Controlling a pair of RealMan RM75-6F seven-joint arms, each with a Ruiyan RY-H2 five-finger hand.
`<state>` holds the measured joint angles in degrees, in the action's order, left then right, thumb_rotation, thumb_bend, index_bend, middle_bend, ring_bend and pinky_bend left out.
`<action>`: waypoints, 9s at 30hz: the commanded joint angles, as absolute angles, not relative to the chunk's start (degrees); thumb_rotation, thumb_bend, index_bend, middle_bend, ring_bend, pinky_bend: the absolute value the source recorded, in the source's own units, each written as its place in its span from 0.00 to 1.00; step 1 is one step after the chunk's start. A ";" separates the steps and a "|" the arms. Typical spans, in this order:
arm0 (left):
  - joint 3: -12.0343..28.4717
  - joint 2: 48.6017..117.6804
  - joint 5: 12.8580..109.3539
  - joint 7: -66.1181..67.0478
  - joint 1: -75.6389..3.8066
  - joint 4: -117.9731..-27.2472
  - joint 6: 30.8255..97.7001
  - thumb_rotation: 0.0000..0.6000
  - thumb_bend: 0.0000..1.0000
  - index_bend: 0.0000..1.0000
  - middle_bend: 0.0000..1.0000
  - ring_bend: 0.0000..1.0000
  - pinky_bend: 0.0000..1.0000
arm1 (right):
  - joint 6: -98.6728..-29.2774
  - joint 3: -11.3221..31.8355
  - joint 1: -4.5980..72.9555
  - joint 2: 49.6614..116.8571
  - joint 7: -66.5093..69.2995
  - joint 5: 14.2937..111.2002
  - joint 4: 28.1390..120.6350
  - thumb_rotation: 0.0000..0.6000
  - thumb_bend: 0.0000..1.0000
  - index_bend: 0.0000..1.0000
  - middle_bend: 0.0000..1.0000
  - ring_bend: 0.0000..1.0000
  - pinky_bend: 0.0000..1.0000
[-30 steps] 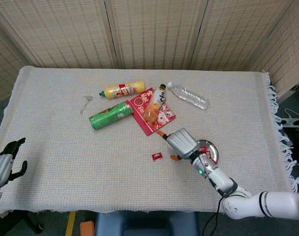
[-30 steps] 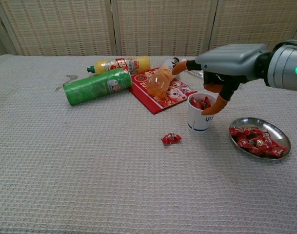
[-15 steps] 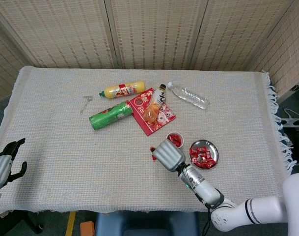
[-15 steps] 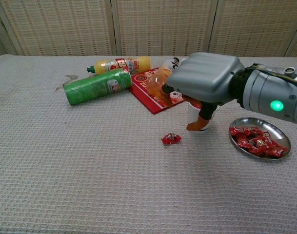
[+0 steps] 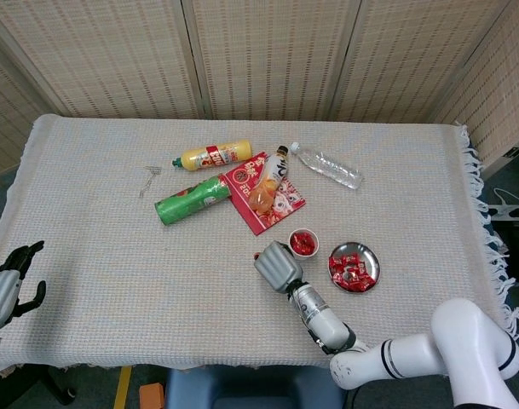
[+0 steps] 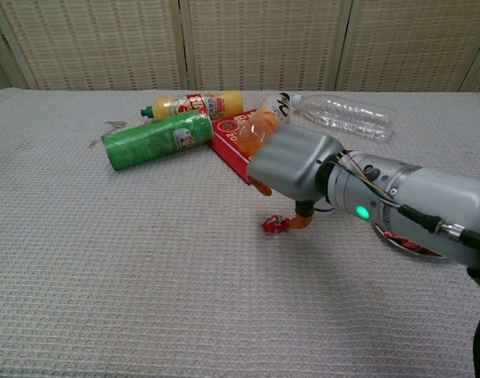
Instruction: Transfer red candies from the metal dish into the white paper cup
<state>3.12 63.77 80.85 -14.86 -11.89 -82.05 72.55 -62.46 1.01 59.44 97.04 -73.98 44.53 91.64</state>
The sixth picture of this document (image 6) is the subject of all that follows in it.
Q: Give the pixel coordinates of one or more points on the right silver orange-tipped robot hand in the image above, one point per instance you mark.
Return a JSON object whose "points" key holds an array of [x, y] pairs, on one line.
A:
{"points": [[291, 161]]}

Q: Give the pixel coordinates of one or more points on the red candy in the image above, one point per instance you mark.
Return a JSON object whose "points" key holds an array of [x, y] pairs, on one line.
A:
{"points": [[275, 224]]}

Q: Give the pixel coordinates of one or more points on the heap of red candies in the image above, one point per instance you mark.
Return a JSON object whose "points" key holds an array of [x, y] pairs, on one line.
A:
{"points": [[409, 245]]}

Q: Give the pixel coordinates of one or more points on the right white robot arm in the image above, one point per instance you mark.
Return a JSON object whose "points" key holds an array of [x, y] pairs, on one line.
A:
{"points": [[421, 197]]}

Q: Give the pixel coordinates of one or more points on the orange drink bottle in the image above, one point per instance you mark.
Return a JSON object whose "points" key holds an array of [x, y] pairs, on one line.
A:
{"points": [[255, 136]]}

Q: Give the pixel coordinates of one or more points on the red printed booklet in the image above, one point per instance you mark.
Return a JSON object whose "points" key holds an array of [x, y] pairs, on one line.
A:
{"points": [[231, 157]]}

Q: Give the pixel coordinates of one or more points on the clear plastic water bottle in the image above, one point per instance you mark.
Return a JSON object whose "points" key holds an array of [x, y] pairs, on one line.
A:
{"points": [[342, 114]]}

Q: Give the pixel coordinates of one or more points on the round metal plate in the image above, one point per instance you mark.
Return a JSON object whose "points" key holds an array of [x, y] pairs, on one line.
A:
{"points": [[382, 237]]}

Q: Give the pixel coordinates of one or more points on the yellow plastic bottle green cap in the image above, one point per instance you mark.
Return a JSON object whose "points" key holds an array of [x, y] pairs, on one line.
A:
{"points": [[176, 106]]}

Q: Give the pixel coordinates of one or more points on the green cylindrical can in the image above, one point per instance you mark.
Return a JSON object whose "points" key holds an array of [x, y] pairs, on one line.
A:
{"points": [[145, 145]]}

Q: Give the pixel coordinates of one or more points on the beige woven tablecloth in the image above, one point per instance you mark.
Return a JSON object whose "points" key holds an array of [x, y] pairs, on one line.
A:
{"points": [[145, 275]]}

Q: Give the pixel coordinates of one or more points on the metal paper clip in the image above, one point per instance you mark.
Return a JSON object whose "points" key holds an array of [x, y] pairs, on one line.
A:
{"points": [[103, 137]]}

